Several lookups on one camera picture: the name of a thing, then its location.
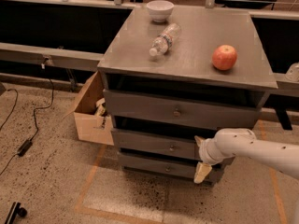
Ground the grey drawer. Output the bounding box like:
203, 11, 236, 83
111, 129, 201, 165
117, 152, 225, 184
104, 90, 260, 130

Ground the black caster wheel base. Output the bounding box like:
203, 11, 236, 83
5, 202, 27, 224

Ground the grey bottom drawer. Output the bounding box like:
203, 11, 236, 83
117, 152, 225, 184

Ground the clear plastic water bottle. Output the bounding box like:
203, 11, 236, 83
149, 23, 181, 57

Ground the grey wooden drawer cabinet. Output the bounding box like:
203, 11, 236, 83
96, 5, 278, 187

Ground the grey metal railing beam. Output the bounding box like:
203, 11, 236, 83
0, 43, 103, 72

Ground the open cardboard box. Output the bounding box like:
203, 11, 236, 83
64, 72, 114, 146

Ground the grey top drawer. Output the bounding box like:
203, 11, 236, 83
104, 90, 260, 130

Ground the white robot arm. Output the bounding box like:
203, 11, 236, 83
193, 128, 299, 184

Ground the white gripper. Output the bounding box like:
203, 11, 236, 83
193, 135, 224, 184

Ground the black cable on floor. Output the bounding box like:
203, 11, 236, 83
0, 88, 19, 132

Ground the red apple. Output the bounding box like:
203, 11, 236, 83
212, 45, 237, 71

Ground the white ceramic bowl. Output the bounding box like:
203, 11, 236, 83
147, 0, 174, 22

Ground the black power adapter with cable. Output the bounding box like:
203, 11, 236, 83
0, 63, 56, 176

